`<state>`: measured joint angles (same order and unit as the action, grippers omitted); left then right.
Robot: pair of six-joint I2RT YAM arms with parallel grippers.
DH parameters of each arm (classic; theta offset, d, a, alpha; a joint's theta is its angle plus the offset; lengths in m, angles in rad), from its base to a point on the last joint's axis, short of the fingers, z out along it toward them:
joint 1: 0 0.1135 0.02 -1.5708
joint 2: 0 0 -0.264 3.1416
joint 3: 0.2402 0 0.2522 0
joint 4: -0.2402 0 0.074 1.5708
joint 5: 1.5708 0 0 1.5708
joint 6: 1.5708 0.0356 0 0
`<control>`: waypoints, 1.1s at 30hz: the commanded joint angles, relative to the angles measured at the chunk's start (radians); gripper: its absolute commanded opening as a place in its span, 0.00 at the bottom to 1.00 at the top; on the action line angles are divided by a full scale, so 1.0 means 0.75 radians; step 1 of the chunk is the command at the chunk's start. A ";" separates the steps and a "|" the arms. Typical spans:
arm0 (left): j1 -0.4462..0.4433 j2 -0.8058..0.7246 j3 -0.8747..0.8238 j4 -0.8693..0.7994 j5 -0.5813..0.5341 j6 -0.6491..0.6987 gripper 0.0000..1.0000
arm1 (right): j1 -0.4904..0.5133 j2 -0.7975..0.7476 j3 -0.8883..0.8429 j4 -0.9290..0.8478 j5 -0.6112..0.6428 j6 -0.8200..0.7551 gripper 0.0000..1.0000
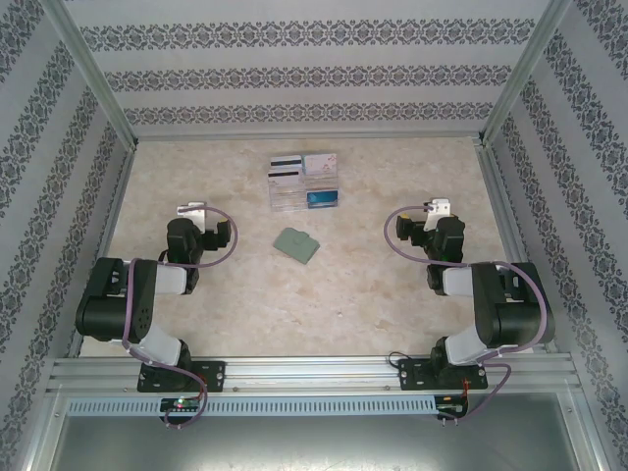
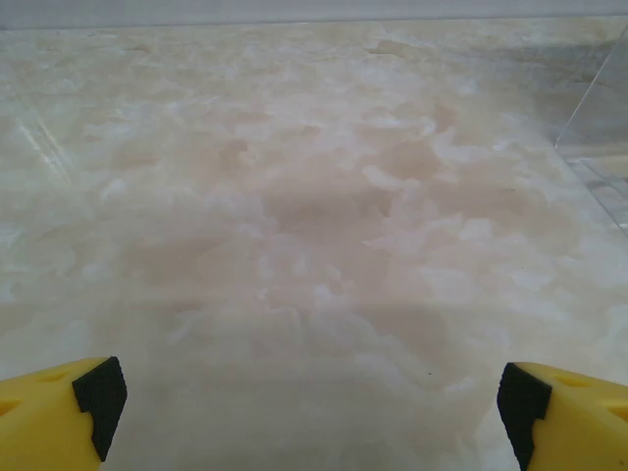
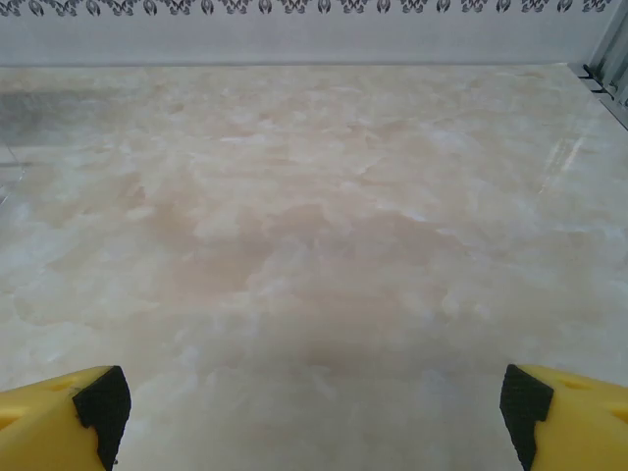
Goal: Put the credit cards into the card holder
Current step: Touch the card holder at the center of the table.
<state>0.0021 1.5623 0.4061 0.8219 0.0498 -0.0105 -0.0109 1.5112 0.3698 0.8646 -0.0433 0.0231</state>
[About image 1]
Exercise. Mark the green leather card holder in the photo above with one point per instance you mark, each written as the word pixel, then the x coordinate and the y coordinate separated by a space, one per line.
pixel 294 245

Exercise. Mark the pink floral card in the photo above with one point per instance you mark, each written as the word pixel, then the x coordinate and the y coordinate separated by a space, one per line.
pixel 321 166

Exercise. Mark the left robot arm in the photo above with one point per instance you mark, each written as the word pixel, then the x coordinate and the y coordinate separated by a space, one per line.
pixel 113 309

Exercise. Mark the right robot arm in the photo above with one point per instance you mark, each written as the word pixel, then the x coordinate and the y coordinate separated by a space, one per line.
pixel 515 314

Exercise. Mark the clear acrylic card stand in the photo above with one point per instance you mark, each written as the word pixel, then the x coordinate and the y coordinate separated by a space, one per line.
pixel 284 198

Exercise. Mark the white card black stripe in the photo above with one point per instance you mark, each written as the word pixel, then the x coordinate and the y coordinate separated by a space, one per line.
pixel 283 177
pixel 285 162

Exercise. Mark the dark blue card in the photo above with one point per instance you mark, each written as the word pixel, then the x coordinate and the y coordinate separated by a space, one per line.
pixel 323 200

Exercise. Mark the left circuit board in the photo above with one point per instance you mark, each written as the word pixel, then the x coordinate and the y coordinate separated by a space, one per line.
pixel 181 404

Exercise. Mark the circuit board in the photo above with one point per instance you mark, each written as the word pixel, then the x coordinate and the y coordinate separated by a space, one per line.
pixel 451 409
pixel 181 404

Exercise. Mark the right circuit board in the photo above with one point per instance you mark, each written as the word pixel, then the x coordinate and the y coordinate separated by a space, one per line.
pixel 451 409

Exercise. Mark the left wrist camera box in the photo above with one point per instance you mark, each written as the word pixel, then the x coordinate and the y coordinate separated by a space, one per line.
pixel 193 211

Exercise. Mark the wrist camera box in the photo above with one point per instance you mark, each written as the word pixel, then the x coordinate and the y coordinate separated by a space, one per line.
pixel 193 211
pixel 439 208

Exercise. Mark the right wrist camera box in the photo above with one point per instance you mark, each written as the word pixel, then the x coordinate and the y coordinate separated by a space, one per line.
pixel 439 208

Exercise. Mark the right aluminium side rail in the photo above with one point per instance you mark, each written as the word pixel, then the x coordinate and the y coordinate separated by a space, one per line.
pixel 496 196

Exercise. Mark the aluminium side rail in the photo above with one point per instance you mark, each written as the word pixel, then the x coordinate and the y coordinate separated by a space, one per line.
pixel 496 196
pixel 105 245

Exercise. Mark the left aluminium side rail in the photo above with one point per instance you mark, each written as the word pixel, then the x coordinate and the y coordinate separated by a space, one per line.
pixel 105 245

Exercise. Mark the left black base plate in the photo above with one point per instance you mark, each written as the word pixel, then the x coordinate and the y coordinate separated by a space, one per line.
pixel 216 375

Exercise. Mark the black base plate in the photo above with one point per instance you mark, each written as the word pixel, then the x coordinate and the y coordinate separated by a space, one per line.
pixel 216 375
pixel 409 375

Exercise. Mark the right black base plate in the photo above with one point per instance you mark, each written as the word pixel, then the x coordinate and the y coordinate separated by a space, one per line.
pixel 409 375

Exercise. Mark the aluminium front rail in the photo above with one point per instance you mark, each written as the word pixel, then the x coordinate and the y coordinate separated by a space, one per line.
pixel 314 375

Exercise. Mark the right aluminium frame post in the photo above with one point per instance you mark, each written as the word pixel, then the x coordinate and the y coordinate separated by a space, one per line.
pixel 525 73

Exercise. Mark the aluminium frame post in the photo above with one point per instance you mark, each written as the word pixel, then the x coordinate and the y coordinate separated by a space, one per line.
pixel 93 73
pixel 525 73

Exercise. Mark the left aluminium frame post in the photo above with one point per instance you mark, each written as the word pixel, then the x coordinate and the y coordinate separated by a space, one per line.
pixel 93 73

